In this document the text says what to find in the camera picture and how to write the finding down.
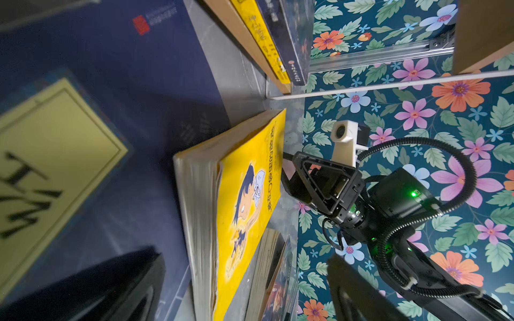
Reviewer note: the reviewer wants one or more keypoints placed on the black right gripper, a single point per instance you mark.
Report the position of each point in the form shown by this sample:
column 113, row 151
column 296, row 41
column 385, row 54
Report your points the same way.
column 361, row 208

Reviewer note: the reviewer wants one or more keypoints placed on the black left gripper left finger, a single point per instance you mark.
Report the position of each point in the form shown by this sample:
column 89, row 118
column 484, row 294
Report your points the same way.
column 127, row 287

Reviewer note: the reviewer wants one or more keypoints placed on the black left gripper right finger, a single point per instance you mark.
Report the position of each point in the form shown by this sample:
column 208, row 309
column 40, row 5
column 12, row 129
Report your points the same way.
column 354, row 298

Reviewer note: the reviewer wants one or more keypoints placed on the navy book large yellow label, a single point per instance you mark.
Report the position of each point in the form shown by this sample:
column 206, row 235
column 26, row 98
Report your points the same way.
column 95, row 102

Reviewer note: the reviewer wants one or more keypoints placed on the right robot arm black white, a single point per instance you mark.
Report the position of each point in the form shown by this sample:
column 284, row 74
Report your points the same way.
column 419, row 278

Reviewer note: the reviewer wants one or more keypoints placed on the white metal wooden book shelf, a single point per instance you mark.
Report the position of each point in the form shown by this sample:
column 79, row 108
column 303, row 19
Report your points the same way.
column 455, row 41

